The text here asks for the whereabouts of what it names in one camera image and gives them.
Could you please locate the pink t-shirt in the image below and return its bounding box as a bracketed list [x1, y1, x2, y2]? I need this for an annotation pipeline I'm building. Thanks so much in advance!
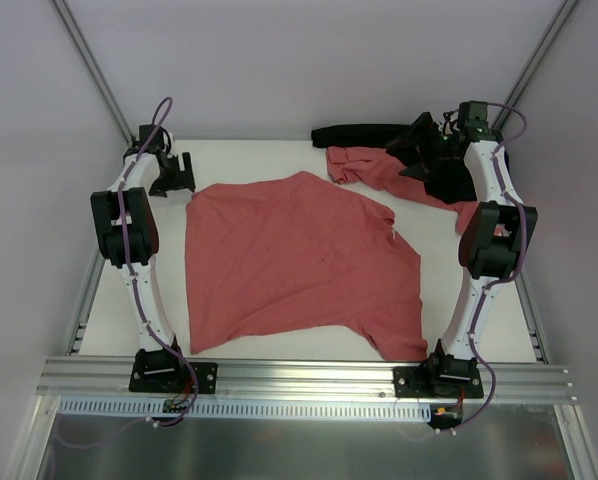
[326, 146, 477, 235]
[184, 172, 428, 361]

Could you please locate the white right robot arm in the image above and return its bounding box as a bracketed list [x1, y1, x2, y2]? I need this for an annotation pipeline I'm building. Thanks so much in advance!
[386, 101, 538, 399]

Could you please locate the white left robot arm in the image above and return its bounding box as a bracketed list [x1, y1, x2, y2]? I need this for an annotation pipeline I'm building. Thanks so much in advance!
[90, 122, 196, 391]

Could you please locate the black t-shirt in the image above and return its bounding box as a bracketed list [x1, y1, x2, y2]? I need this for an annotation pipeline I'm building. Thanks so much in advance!
[310, 122, 510, 206]

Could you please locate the left aluminium frame post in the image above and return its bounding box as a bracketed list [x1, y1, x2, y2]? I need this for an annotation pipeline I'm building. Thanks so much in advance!
[48, 0, 134, 144]

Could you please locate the aluminium frame post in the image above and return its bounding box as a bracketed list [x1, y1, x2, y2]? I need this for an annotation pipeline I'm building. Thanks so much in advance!
[505, 0, 581, 108]
[48, 0, 134, 144]

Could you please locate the left side aluminium rail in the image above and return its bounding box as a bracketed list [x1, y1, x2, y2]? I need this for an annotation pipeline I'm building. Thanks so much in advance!
[66, 142, 140, 357]

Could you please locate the aluminium rail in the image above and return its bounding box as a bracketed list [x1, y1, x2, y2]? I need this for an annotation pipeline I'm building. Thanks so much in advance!
[66, 142, 140, 357]
[515, 271, 550, 364]
[36, 356, 579, 405]

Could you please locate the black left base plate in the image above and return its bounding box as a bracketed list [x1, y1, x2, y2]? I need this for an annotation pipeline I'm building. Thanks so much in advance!
[128, 359, 218, 394]

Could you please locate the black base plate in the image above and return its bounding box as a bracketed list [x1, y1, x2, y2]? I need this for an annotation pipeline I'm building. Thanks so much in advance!
[128, 359, 218, 394]
[392, 364, 484, 399]

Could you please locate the right aluminium frame post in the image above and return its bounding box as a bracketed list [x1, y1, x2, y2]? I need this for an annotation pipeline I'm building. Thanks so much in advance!
[505, 0, 581, 108]

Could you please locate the right side aluminium rail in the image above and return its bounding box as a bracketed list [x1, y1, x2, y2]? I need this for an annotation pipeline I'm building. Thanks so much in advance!
[515, 271, 550, 364]

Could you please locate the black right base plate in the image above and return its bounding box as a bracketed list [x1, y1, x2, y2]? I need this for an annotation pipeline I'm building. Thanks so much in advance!
[392, 364, 484, 399]

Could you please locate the aluminium front rail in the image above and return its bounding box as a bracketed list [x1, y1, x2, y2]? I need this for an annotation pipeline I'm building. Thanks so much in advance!
[36, 356, 579, 405]

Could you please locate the white slotted cable duct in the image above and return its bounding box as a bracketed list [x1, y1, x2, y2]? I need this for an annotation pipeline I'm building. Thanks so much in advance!
[58, 397, 431, 423]

